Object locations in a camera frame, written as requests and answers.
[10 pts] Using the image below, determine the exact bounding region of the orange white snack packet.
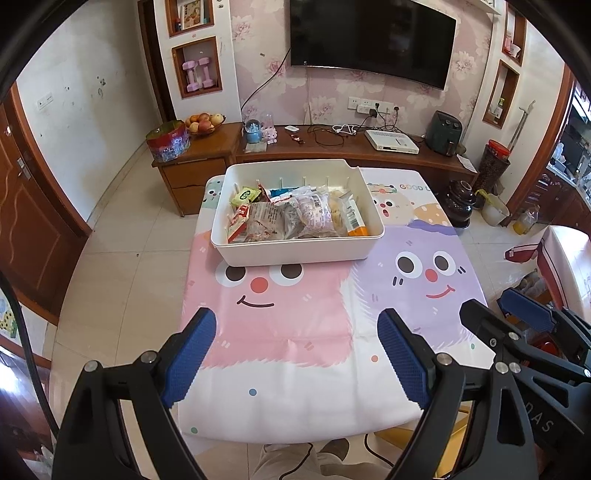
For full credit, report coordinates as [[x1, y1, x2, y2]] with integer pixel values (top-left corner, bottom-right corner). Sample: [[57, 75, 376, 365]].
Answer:
[[339, 191, 370, 237]]

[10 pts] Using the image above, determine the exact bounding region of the wooden television cabinet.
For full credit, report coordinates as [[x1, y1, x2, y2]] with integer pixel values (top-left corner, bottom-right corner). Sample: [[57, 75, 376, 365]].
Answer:
[[151, 122, 481, 217]]

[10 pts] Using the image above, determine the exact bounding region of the yellow liquid bottle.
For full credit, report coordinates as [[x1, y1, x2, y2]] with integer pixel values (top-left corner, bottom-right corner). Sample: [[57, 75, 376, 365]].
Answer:
[[512, 205, 541, 236]]

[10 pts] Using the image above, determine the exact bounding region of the black wall television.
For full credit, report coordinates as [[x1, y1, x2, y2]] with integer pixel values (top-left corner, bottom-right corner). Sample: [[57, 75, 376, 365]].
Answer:
[[290, 0, 458, 91]]

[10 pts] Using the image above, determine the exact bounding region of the black television cable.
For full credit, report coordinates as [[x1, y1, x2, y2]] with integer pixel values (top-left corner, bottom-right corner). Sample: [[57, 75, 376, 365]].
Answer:
[[240, 48, 293, 123]]

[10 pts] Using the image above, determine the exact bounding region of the colourful wall chart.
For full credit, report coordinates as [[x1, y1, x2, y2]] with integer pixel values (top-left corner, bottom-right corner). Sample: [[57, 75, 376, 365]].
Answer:
[[0, 295, 19, 344]]

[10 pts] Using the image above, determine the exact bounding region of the dark green air fryer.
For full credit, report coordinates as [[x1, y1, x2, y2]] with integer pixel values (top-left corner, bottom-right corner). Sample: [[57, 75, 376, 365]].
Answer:
[[425, 111, 464, 158]]

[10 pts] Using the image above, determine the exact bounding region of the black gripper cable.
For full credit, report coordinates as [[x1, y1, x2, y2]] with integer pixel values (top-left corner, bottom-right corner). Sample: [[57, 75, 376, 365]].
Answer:
[[0, 270, 61, 435]]

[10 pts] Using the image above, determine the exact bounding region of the red pouch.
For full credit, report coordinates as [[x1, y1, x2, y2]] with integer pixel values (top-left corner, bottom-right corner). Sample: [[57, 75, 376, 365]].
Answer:
[[504, 243, 546, 264]]

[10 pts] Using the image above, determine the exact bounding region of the white red printed bun packet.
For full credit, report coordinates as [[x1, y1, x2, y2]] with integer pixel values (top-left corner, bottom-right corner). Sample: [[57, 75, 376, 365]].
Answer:
[[291, 185, 338, 238]]

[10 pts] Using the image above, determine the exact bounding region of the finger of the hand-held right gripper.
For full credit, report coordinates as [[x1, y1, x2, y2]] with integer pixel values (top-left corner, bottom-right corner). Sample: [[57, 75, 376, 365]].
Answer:
[[459, 299, 532, 361], [500, 287, 591, 366]]

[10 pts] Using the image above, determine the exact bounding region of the book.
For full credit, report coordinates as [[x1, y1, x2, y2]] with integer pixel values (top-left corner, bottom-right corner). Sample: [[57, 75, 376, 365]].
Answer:
[[180, 0, 204, 29]]

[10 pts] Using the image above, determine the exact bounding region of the wooden kitchen cabinet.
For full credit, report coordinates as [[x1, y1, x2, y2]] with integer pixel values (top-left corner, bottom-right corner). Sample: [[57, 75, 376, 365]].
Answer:
[[540, 78, 591, 232]]

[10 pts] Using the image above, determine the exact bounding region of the brown wooden door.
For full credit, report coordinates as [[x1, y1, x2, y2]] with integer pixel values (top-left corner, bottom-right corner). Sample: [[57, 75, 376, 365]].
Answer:
[[0, 83, 93, 326]]

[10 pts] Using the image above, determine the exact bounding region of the clear puffed rice packet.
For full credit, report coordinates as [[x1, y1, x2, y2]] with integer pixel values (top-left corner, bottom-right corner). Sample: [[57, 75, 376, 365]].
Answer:
[[329, 203, 349, 234]]

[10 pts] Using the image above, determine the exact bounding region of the white set-top box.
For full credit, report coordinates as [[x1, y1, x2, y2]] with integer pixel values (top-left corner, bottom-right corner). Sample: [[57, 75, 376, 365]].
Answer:
[[365, 129, 420, 155]]

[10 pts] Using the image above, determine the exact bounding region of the black power cable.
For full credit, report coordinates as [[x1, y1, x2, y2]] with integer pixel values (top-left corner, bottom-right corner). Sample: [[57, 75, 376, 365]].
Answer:
[[307, 108, 400, 147]]

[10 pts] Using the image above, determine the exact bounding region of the red round tin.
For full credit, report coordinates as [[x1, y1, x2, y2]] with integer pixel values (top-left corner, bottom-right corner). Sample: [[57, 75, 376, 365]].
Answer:
[[146, 120, 191, 163]]

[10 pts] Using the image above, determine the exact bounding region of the fruit bowl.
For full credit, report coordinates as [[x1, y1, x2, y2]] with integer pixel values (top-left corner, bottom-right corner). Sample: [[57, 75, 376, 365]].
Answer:
[[185, 112, 227, 138]]

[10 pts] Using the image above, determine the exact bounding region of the green pastry packet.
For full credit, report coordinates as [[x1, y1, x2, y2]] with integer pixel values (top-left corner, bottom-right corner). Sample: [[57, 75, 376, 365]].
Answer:
[[229, 185, 262, 208]]

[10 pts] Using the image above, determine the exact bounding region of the cartoon printed tablecloth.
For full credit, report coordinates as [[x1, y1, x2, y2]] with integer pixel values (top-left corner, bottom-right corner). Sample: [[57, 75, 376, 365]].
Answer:
[[178, 167, 492, 445]]

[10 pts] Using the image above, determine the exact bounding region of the tall jar with red lid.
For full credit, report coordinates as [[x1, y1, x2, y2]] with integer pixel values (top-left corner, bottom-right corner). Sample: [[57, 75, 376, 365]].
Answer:
[[475, 141, 512, 197]]

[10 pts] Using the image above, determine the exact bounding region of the metal pole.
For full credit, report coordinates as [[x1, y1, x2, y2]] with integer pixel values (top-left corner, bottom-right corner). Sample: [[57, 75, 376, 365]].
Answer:
[[508, 99, 536, 153]]

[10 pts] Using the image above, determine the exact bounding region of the wooden framed wall niche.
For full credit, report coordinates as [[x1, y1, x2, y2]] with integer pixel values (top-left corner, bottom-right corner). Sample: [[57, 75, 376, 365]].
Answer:
[[482, 59, 521, 129], [172, 36, 223, 99], [165, 0, 217, 38], [502, 4, 528, 68]]

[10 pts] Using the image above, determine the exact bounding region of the white plastic storage bin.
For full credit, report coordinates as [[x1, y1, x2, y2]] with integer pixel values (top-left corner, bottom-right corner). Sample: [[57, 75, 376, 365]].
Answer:
[[211, 159, 386, 267]]

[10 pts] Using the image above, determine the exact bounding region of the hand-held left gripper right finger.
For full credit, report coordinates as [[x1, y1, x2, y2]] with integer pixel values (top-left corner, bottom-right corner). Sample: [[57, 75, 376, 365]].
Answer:
[[376, 308, 541, 480]]

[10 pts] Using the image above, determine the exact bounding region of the dark ceramic jar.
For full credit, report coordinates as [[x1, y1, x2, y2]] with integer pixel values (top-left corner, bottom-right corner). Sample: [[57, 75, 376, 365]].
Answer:
[[443, 180, 478, 228]]

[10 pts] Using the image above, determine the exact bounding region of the red white snack packet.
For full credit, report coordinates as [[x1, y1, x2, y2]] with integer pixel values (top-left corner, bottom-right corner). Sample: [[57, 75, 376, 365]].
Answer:
[[226, 205, 252, 243]]

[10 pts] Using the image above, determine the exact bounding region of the white red cloth cover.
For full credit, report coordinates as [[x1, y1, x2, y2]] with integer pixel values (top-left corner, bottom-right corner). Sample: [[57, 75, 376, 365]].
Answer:
[[536, 225, 591, 319]]

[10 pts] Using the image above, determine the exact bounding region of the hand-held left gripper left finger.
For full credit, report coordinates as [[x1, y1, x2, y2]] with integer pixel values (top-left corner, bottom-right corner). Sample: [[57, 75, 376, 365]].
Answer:
[[54, 307, 218, 480]]

